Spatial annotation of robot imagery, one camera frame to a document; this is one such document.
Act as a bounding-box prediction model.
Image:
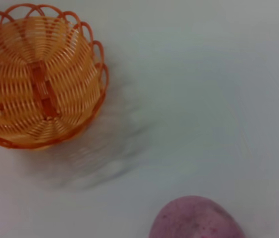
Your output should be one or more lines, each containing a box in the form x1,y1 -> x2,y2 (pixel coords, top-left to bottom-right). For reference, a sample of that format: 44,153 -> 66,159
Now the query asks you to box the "orange woven plastic basket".
0,2 -> 111,151

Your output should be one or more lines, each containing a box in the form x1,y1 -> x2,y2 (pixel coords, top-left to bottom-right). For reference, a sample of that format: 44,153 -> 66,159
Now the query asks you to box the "pink peach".
149,195 -> 247,238

